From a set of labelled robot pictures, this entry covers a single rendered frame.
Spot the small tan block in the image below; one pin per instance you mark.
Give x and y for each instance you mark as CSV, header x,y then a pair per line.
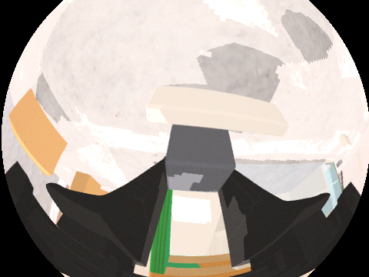
x,y
85,183

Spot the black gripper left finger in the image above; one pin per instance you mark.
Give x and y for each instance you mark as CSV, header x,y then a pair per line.
x,y
128,215

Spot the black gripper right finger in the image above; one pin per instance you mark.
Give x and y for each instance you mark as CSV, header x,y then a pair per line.
x,y
254,218

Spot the tan rectangular block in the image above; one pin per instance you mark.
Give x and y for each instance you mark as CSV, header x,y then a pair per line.
x,y
102,192
36,134

